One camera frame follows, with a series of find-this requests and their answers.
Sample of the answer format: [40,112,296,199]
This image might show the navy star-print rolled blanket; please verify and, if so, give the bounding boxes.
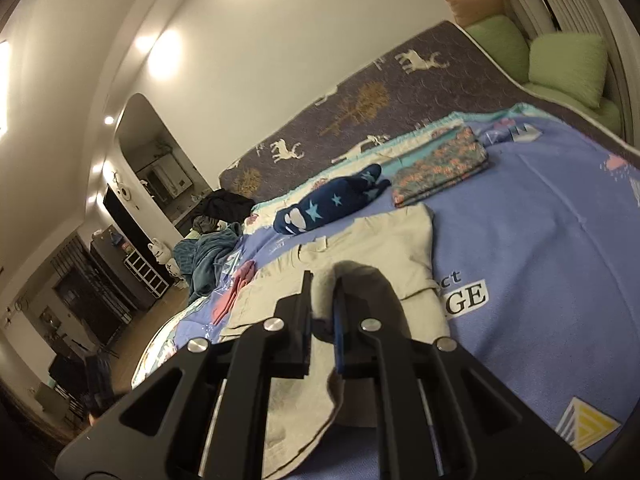
[273,163,391,236]

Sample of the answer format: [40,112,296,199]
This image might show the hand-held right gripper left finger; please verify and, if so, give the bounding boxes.
[55,270,313,480]

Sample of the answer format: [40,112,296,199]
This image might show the large green pillow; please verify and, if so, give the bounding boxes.
[527,32,608,108]

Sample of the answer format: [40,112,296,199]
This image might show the floral folded cloth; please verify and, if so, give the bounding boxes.
[390,126,491,208]

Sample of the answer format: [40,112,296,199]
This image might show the orange pillow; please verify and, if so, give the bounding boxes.
[442,0,506,28]

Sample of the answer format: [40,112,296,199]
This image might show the white shelf rack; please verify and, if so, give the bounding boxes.
[125,247,171,297]

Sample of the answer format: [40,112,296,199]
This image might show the teal crumpled blanket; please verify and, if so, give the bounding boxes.
[172,222,246,306]

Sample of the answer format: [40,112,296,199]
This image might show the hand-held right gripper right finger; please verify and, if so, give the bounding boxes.
[334,277,583,480]

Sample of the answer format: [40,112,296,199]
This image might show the black clothes pile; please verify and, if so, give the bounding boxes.
[192,188,256,223]

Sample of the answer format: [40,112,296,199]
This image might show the white cat figurine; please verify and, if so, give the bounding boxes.
[147,240,178,276]

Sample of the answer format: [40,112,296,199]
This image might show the dark cabinet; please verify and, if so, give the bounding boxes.
[90,232,156,311]

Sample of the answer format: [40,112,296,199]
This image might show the small green pillow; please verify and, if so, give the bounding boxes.
[465,15,531,83]

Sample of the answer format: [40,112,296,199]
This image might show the blue printed bed quilt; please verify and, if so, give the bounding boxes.
[131,102,640,466]

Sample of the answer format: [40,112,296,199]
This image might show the green seat cushion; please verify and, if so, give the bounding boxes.
[520,82,623,133]

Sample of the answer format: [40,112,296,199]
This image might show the round wall decoration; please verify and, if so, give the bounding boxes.
[112,172,135,202]

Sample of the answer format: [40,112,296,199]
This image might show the cream t-shirt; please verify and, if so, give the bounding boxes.
[220,205,451,480]

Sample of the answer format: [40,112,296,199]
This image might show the pink folded cloth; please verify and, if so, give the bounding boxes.
[212,261,257,326]

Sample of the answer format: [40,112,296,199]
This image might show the purple deer-print mattress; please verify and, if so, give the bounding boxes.
[218,20,640,211]

